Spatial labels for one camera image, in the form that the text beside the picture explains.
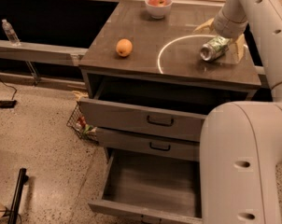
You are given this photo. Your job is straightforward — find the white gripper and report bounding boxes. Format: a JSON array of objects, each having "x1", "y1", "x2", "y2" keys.
[{"x1": 194, "y1": 0, "x2": 247, "y2": 63}]

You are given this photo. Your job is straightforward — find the green soda can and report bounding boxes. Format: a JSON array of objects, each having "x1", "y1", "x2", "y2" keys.
[{"x1": 200, "y1": 35, "x2": 231, "y2": 62}]

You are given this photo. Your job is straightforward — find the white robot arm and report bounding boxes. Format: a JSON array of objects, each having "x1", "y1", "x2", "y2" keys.
[{"x1": 200, "y1": 0, "x2": 282, "y2": 224}]

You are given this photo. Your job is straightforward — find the grey drawer cabinet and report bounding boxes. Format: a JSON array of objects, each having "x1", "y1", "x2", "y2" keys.
[{"x1": 78, "y1": 0, "x2": 262, "y2": 161}]

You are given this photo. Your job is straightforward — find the grey top drawer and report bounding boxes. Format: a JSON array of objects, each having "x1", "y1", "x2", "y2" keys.
[{"x1": 79, "y1": 77, "x2": 247, "y2": 142}]

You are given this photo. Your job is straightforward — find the grey drawer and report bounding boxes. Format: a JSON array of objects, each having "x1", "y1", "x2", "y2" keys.
[
  {"x1": 89, "y1": 149, "x2": 203, "y2": 224},
  {"x1": 79, "y1": 77, "x2": 247, "y2": 142},
  {"x1": 96, "y1": 128, "x2": 199, "y2": 161}
]

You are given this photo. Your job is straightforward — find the grey middle drawer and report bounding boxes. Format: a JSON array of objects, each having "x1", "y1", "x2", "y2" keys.
[{"x1": 96, "y1": 128, "x2": 199, "y2": 161}]

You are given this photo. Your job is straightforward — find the grey bottom drawer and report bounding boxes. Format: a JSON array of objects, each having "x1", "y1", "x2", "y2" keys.
[{"x1": 89, "y1": 149, "x2": 203, "y2": 224}]

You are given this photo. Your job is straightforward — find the white bowl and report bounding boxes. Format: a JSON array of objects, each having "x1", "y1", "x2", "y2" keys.
[{"x1": 145, "y1": 0, "x2": 173, "y2": 19}]

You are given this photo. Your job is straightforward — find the red apple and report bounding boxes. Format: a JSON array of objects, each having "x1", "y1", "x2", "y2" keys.
[{"x1": 148, "y1": 0, "x2": 166, "y2": 7}]

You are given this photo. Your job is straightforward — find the orange fruit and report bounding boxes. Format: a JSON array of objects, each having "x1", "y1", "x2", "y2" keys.
[{"x1": 116, "y1": 39, "x2": 133, "y2": 57}]

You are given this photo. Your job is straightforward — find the clear plastic water bottle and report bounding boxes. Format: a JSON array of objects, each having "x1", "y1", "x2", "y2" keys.
[{"x1": 2, "y1": 20, "x2": 21, "y2": 46}]

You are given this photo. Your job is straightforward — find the black metal bar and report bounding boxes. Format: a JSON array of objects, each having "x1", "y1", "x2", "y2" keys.
[{"x1": 7, "y1": 168, "x2": 29, "y2": 224}]

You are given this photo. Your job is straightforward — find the wire basket with items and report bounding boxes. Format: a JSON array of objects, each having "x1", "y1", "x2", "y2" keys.
[{"x1": 66, "y1": 105, "x2": 98, "y2": 143}]

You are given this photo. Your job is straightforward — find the black power adapter with cable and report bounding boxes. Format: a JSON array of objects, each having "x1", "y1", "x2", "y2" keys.
[{"x1": 0, "y1": 85, "x2": 17, "y2": 109}]

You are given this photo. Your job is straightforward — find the grey metal shelf rail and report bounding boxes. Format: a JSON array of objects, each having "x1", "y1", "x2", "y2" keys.
[{"x1": 0, "y1": 40, "x2": 87, "y2": 66}]

